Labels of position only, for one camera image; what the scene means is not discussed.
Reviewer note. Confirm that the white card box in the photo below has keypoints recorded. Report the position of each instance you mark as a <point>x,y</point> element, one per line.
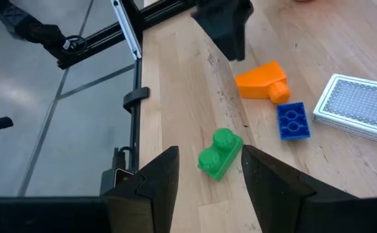
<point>360,106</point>

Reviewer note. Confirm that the black aluminium table frame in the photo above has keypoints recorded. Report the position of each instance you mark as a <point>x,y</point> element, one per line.
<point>135,106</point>

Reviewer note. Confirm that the silver aluminium bracket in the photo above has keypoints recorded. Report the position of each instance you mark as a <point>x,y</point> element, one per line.
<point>127,29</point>

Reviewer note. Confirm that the dark blue lego brick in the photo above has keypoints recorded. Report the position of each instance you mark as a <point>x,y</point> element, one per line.
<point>293,121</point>

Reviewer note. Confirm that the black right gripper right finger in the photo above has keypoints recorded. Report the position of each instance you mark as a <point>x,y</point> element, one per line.
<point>292,207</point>

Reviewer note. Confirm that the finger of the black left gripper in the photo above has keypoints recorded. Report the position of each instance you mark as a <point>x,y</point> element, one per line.
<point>217,22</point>
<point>244,19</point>

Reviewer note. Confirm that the green two-stud block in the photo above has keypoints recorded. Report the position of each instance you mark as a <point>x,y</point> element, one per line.
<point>221,155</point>

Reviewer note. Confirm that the orange peg block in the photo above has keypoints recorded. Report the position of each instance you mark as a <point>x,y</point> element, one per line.
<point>261,82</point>

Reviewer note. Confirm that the black table-level camera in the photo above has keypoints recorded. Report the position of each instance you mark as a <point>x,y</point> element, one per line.
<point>115,176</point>

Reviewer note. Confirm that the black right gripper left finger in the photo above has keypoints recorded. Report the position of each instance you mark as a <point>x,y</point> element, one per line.
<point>136,207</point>

